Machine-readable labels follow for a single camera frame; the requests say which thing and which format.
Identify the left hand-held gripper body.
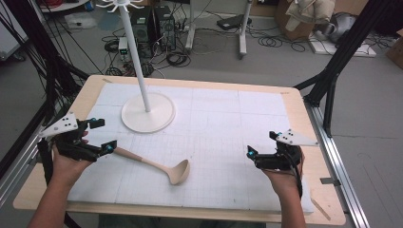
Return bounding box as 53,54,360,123
37,112,103,163

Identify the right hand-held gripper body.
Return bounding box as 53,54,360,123
254,128,319,172

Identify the beige wooden ladle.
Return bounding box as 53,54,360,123
112,146,191,186

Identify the person's left hand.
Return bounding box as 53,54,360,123
50,131,93,188

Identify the person's right hand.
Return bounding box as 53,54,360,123
261,147,306,200

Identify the white grid mat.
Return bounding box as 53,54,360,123
67,82,316,214

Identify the white hook rack stand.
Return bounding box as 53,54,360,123
95,0,177,134

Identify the thin wooden stick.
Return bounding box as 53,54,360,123
310,197,333,222

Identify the small bench power supply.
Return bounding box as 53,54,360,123
118,36,131,62

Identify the black computer tower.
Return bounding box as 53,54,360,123
153,5,177,51
130,7,156,58

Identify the white metal floor stand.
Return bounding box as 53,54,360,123
184,0,255,60

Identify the white flat board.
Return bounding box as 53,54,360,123
308,37,378,58

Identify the large cardboard box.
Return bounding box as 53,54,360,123
274,0,317,41

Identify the flat black box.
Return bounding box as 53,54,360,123
216,13,253,31

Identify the round white table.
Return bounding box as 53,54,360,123
37,0,91,14

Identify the grey cabinet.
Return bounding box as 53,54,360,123
0,0,29,62

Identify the grey rounded bag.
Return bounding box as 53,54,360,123
316,12,357,44

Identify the beige cloth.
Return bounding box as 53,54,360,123
284,0,336,32

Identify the small cardboard box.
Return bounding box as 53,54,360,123
385,28,403,70

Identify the small metal bracket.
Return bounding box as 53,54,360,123
319,177,342,187

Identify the aluminium frame rail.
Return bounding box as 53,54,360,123
303,100,371,228
0,124,46,208

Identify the black frame strut with cables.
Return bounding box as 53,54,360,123
0,0,91,179

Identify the black coiled floor cable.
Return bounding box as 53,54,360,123
165,51,192,68
257,33,307,53

